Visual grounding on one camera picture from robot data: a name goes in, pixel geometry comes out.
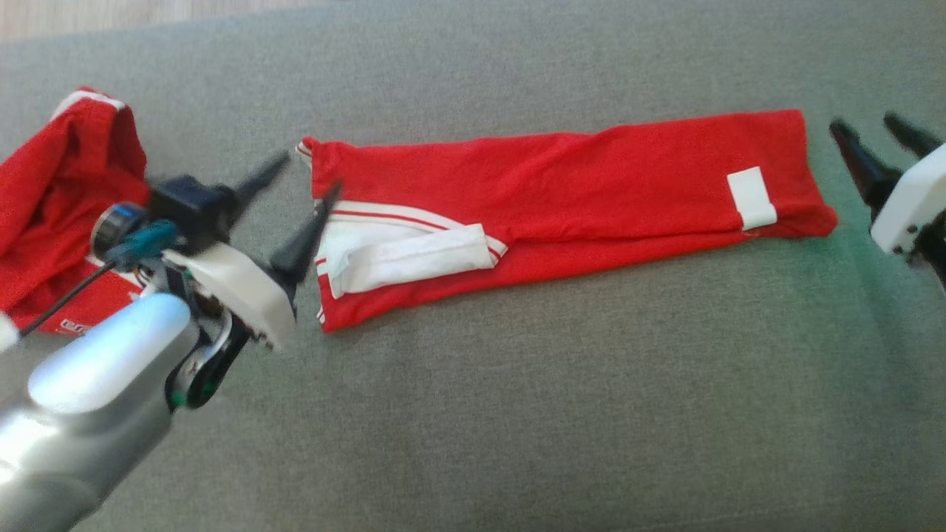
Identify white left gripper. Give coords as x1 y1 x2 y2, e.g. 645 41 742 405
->
152 151 342 411

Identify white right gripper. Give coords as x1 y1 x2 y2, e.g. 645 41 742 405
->
828 111 946 289

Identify red shorts with white trim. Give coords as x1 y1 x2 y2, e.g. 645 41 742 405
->
0 86 150 337

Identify red basketball jersey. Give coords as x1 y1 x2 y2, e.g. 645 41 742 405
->
296 109 840 333

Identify grey fabric sofa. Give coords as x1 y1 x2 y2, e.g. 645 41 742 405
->
0 0 946 532

